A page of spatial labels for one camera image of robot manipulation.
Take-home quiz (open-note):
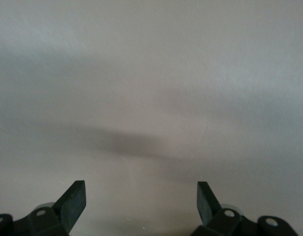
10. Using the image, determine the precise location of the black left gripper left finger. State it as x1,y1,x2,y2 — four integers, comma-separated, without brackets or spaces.
0,180,87,236

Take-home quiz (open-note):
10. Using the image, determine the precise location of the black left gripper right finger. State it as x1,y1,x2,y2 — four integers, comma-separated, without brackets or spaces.
190,181,300,236

